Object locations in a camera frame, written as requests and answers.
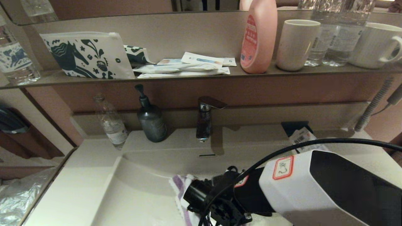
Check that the pink lotion bottle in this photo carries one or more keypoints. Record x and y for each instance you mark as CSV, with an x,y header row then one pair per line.
x,y
259,40

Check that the purple white striped towel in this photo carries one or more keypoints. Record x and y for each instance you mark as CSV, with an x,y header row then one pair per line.
x,y
178,185

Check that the white ceramic sink basin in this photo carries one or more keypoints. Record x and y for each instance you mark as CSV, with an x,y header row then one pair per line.
x,y
141,188

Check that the small clear plastic bottle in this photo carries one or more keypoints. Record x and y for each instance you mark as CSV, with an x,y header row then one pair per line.
x,y
114,131

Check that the brown wooden side shelf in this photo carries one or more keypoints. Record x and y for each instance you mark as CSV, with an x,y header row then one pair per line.
x,y
37,144

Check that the clear water bottle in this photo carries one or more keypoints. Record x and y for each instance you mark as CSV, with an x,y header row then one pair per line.
x,y
315,48
343,43

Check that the water bottle blue label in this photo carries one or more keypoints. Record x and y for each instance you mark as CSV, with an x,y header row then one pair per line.
x,y
15,59

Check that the brown wall shelf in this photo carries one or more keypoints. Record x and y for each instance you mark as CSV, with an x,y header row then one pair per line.
x,y
251,75

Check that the black flat tray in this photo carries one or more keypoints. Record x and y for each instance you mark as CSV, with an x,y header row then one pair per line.
x,y
292,127

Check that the pale thin packet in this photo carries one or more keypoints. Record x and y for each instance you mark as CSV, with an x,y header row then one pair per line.
x,y
170,61

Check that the long flat white packet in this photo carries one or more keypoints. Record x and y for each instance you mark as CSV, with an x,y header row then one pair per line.
x,y
189,74

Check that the dark blue rounded object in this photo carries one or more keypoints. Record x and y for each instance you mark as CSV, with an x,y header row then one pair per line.
x,y
11,122

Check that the white pouch horse print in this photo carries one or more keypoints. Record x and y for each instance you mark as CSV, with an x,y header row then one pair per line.
x,y
91,56

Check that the white packet blue print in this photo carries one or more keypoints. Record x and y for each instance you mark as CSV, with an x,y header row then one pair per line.
x,y
201,59

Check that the crumpled clear plastic bag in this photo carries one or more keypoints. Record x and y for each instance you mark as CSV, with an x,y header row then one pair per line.
x,y
19,197

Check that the white toothbrush packet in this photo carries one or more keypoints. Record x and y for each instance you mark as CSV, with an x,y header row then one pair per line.
x,y
170,68

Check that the small white sachet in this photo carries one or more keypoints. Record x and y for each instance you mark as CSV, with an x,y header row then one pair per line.
x,y
230,61

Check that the dark pump soap dispenser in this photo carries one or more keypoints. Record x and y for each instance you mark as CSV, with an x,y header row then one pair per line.
x,y
152,125

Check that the chrome sink faucet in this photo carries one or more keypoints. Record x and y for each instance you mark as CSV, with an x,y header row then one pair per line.
x,y
204,125

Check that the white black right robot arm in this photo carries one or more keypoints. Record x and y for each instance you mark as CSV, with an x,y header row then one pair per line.
x,y
314,188

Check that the printed paper packet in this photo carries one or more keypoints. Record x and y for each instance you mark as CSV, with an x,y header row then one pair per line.
x,y
301,136

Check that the small folded printed pouch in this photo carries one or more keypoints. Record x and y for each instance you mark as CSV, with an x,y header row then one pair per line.
x,y
136,56

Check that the wall mirror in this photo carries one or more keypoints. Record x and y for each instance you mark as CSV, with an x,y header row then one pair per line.
x,y
110,6

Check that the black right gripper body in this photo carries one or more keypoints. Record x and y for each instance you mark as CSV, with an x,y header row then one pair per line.
x,y
216,201

